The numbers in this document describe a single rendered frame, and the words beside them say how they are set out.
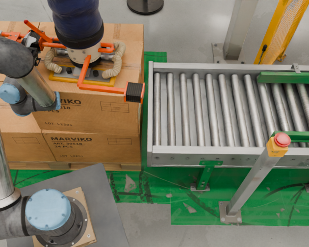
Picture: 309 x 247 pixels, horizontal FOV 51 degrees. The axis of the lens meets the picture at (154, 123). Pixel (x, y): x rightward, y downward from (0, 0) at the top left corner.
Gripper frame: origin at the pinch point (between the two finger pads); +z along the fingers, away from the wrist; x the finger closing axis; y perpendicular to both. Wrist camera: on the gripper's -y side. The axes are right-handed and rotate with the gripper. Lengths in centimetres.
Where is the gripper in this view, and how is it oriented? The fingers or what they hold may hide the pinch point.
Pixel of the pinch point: (30, 39)
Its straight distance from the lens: 179.8
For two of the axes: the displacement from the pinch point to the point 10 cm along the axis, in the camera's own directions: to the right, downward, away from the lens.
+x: 0.2, -5.4, -8.4
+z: 1.3, -8.3, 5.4
